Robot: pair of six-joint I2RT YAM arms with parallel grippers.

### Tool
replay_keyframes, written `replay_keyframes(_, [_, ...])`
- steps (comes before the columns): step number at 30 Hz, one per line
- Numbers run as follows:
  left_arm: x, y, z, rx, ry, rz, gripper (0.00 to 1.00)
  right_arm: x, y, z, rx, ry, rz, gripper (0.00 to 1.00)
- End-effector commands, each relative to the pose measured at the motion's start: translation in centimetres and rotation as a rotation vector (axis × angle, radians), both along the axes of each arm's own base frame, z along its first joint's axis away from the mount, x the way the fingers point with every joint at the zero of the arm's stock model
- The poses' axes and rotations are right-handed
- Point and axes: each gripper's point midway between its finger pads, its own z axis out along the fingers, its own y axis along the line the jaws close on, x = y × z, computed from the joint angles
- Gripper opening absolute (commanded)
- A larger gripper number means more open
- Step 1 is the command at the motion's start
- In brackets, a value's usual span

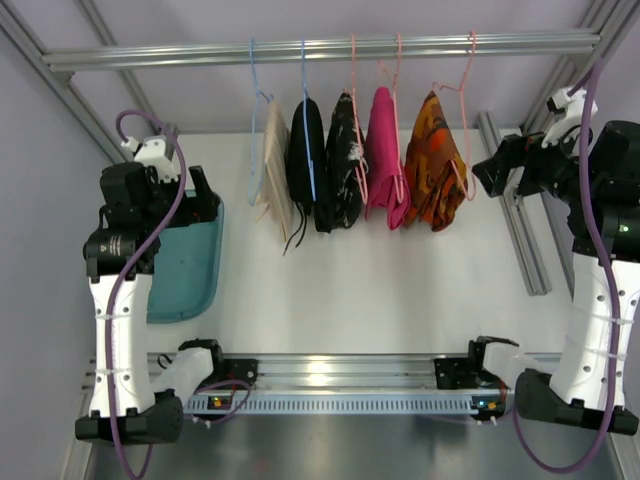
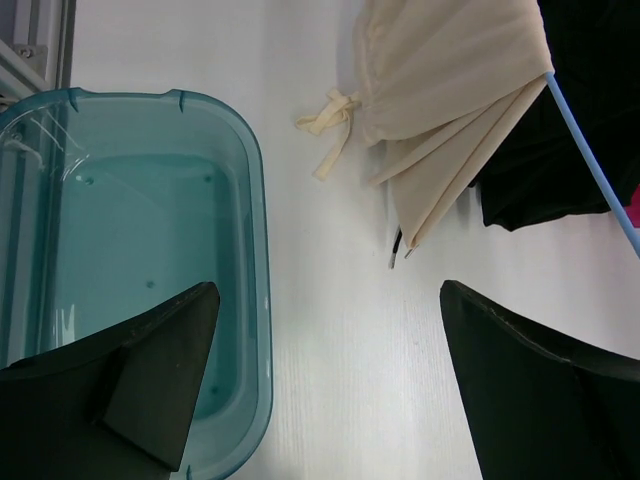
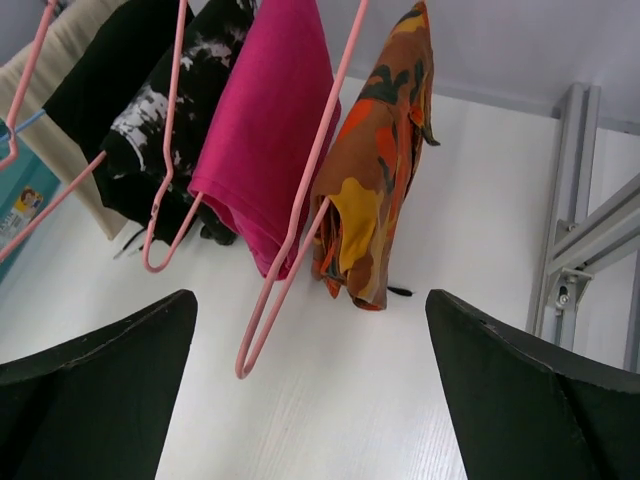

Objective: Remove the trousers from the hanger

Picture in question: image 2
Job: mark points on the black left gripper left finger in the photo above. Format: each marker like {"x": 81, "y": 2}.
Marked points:
{"x": 117, "y": 404}

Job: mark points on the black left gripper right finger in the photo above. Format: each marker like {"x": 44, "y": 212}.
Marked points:
{"x": 539, "y": 403}

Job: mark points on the light blue wire hanger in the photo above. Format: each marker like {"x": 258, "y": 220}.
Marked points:
{"x": 594, "y": 167}

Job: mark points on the beige drawstring trousers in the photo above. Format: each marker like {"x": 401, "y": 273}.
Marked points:
{"x": 441, "y": 84}

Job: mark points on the teal plastic bin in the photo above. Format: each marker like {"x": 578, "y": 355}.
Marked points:
{"x": 113, "y": 203}

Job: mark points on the pink hanging garment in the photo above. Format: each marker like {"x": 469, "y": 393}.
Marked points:
{"x": 633, "y": 209}

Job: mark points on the black hanging garment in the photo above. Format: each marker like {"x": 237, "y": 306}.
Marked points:
{"x": 538, "y": 174}

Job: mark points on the aluminium frame post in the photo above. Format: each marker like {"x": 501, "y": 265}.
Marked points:
{"x": 36, "y": 47}

